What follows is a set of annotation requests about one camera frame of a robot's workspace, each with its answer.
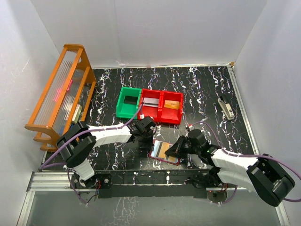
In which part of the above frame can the red bin left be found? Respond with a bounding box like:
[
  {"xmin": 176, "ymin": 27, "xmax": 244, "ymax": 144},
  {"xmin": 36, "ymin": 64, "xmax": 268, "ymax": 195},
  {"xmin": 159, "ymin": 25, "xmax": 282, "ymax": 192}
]
[{"xmin": 138, "ymin": 89, "xmax": 162, "ymax": 123}]

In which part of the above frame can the beige box in rack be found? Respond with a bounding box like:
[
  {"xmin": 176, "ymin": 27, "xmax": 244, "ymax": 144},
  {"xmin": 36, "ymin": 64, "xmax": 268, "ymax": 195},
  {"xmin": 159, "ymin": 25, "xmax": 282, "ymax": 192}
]
[{"xmin": 71, "ymin": 104, "xmax": 82, "ymax": 124}]

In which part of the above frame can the black grey stapler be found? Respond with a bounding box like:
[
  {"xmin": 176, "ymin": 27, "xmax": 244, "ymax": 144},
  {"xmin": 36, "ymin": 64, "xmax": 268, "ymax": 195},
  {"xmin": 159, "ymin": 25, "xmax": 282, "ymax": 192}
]
[{"xmin": 217, "ymin": 95, "xmax": 235, "ymax": 121}]

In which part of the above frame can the gold striped credit card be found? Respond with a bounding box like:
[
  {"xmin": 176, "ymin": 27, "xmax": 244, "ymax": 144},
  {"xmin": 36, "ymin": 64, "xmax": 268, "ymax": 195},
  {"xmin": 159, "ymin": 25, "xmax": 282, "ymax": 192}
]
[{"xmin": 156, "ymin": 141, "xmax": 179, "ymax": 164}]

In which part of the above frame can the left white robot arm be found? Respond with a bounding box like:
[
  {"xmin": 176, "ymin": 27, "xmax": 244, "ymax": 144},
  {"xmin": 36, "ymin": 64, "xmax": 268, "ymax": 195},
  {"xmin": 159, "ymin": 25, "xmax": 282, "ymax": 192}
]
[{"xmin": 56, "ymin": 116, "xmax": 157, "ymax": 188}]

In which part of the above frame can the red leather card holder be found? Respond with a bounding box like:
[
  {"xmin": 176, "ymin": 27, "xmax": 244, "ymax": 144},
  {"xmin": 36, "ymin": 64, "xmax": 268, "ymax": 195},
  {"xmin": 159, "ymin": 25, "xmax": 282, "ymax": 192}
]
[{"xmin": 149, "ymin": 140, "xmax": 180, "ymax": 165}]

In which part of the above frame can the orange wooden rack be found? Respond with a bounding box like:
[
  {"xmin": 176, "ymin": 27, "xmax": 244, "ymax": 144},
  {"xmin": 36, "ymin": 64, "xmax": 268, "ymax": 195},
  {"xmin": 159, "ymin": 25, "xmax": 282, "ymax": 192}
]
[{"xmin": 25, "ymin": 44, "xmax": 96, "ymax": 152}]

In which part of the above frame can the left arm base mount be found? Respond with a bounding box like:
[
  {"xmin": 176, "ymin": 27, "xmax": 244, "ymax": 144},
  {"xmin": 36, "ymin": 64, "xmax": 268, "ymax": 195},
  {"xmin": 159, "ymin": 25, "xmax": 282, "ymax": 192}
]
[{"xmin": 69, "ymin": 173, "xmax": 112, "ymax": 203}]

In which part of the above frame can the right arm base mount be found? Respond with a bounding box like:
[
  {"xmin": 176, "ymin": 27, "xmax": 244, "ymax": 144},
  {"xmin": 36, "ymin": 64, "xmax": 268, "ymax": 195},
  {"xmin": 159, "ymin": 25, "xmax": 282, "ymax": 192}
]
[{"xmin": 188, "ymin": 173, "xmax": 237, "ymax": 205}]

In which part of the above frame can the green plastic bin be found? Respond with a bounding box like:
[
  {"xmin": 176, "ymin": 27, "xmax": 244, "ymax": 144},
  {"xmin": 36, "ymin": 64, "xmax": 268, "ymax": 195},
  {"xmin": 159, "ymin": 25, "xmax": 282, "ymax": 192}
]
[{"xmin": 116, "ymin": 87, "xmax": 142, "ymax": 119}]

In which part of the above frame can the grey striped card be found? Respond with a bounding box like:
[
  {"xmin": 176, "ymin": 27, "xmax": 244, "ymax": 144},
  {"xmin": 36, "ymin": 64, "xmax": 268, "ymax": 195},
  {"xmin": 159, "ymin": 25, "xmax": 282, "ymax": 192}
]
[{"xmin": 142, "ymin": 97, "xmax": 159, "ymax": 107}]

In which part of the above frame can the red bin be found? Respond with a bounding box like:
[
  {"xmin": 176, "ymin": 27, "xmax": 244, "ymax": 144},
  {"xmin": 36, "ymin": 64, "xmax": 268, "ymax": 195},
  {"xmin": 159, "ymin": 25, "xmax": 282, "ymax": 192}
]
[
  {"xmin": 159, "ymin": 91, "xmax": 183, "ymax": 125},
  {"xmin": 138, "ymin": 89, "xmax": 162, "ymax": 123}
]

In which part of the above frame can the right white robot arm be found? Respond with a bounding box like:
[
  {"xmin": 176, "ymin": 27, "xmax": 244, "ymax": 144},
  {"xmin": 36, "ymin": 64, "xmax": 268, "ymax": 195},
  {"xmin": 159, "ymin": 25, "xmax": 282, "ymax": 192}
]
[{"xmin": 165, "ymin": 129, "xmax": 295, "ymax": 207}]

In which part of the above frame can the orange card in bin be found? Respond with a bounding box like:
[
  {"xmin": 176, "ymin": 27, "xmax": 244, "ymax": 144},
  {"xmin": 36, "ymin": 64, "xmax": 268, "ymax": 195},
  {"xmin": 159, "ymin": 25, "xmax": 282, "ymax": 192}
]
[{"xmin": 164, "ymin": 100, "xmax": 181, "ymax": 110}]

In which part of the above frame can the red bin right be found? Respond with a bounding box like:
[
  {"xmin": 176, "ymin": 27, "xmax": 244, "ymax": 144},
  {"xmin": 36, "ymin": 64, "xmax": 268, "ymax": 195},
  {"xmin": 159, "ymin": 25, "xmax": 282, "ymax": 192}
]
[{"xmin": 159, "ymin": 91, "xmax": 183, "ymax": 125}]

